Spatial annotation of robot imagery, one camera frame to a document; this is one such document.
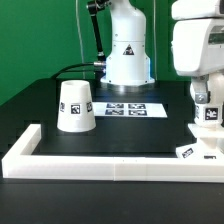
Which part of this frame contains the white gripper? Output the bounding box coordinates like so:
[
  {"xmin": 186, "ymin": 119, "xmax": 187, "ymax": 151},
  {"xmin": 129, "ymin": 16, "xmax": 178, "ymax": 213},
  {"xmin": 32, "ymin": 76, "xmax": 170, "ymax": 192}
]
[{"xmin": 172, "ymin": 19, "xmax": 224, "ymax": 104}]

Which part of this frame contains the white lamp bulb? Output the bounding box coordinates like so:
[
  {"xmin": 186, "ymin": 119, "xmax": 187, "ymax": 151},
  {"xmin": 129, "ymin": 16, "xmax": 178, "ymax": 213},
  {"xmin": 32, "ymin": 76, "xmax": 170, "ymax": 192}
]
[{"xmin": 190, "ymin": 72, "xmax": 224, "ymax": 127}]

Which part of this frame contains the white lamp base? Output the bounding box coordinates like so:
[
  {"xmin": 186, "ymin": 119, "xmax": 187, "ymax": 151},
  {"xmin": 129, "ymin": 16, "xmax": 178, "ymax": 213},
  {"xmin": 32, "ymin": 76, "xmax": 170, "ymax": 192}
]
[{"xmin": 176, "ymin": 124, "xmax": 224, "ymax": 160}]

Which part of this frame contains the white lamp shade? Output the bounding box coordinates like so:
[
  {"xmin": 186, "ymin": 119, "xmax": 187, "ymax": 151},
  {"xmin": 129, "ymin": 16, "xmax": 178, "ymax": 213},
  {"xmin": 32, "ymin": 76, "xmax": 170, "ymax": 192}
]
[{"xmin": 57, "ymin": 80, "xmax": 96, "ymax": 133}]

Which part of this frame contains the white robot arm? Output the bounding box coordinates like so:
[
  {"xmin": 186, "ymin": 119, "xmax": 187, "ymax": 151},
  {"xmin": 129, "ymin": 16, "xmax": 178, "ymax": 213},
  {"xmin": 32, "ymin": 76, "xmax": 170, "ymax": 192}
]
[{"xmin": 87, "ymin": 0, "xmax": 224, "ymax": 104}]

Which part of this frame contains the white marker sheet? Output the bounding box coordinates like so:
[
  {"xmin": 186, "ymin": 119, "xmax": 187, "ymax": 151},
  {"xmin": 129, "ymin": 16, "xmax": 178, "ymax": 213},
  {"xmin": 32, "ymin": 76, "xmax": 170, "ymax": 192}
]
[{"xmin": 93, "ymin": 102, "xmax": 167, "ymax": 118}]

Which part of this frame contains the black cable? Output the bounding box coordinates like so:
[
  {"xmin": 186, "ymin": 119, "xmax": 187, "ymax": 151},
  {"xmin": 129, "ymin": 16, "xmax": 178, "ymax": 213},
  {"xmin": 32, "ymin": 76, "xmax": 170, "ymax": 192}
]
[{"xmin": 50, "ymin": 61, "xmax": 108, "ymax": 80}]

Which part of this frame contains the thin white cable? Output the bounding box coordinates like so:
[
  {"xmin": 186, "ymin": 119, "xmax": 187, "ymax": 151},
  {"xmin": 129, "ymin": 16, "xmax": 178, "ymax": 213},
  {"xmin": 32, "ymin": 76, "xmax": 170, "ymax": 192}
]
[{"xmin": 75, "ymin": 0, "xmax": 86, "ymax": 80}]

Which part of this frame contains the white U-shaped fence frame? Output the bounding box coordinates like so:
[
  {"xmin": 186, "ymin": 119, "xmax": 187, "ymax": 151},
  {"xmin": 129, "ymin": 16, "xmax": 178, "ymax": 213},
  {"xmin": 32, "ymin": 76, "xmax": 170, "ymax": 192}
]
[{"xmin": 2, "ymin": 124, "xmax": 224, "ymax": 183}]

